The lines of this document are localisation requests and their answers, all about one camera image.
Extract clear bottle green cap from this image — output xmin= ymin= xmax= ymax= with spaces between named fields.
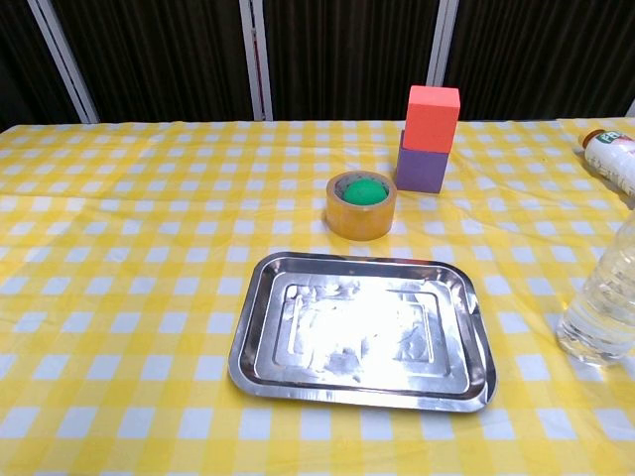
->
xmin=555 ymin=207 xmax=635 ymax=369

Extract rectangular metal tray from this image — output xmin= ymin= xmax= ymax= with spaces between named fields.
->
xmin=226 ymin=251 xmax=498 ymax=415

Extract white labelled drink bottle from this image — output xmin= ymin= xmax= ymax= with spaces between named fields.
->
xmin=574 ymin=127 xmax=635 ymax=199

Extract clear brown tape roll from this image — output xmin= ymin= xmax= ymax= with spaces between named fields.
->
xmin=324 ymin=170 xmax=399 ymax=243

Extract green ball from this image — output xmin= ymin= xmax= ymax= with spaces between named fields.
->
xmin=343 ymin=178 xmax=388 ymax=207

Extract purple foam block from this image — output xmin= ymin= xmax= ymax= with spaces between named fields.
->
xmin=395 ymin=129 xmax=450 ymax=194

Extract orange foam block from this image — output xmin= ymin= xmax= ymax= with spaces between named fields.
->
xmin=401 ymin=84 xmax=463 ymax=154

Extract yellow white checked tablecloth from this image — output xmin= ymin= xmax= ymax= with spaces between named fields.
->
xmin=0 ymin=116 xmax=635 ymax=476

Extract white frame post red marks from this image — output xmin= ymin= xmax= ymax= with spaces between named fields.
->
xmin=237 ymin=0 xmax=275 ymax=122

